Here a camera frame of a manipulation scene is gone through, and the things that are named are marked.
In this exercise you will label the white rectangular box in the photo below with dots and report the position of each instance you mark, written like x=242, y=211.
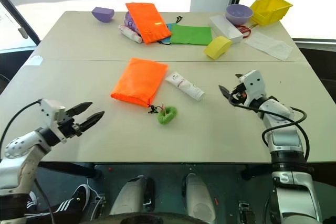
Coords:
x=225, y=28

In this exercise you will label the purple plastic bin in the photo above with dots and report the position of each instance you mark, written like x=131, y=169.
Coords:
x=102, y=14

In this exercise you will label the black table frame bar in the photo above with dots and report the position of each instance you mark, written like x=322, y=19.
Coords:
x=71, y=169

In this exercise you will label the purple plastic bowl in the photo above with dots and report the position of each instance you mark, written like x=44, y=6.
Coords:
x=239, y=14

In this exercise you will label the white robot leg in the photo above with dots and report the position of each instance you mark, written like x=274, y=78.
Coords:
x=131, y=195
x=198, y=197

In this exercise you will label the white right robot leg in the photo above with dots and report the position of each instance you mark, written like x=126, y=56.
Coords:
x=198, y=197

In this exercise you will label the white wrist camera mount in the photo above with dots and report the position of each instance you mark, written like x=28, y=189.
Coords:
x=253, y=83
x=48, y=111

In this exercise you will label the yellow sponge block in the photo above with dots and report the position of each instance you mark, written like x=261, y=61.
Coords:
x=216, y=48

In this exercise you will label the clear tape patch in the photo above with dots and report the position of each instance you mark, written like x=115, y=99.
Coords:
x=34, y=60

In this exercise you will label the black sneaker white stripes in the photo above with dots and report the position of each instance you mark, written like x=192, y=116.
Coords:
x=72, y=200
x=31, y=200

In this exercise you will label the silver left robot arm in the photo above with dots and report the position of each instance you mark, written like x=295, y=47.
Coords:
x=18, y=148

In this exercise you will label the white lotion tube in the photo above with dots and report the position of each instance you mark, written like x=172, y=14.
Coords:
x=185, y=85

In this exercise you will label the yellow plastic storage bin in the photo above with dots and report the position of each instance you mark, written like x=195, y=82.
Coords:
x=270, y=11

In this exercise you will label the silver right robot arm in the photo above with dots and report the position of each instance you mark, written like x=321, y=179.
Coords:
x=286, y=142

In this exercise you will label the white pink printed tube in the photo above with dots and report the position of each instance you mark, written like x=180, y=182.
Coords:
x=130, y=34

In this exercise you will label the purple patterned pouch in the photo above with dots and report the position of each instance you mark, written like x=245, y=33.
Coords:
x=129, y=22

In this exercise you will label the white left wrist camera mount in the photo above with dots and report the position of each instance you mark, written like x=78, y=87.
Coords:
x=48, y=111

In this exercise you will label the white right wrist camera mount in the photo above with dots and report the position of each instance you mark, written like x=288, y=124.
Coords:
x=253, y=83

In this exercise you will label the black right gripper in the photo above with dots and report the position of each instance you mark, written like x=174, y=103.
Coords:
x=239, y=94

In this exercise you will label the green fuzzy hair scrunchie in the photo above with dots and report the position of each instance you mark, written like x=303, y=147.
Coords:
x=161, y=119

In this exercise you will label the white folded cloth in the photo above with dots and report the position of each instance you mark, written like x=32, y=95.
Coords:
x=269, y=45

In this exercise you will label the dark slanted window frame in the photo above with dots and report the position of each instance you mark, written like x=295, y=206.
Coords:
x=15, y=11

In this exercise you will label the white left robot leg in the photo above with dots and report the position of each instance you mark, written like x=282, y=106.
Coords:
x=131, y=195

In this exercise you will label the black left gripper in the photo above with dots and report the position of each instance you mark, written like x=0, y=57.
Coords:
x=68, y=127

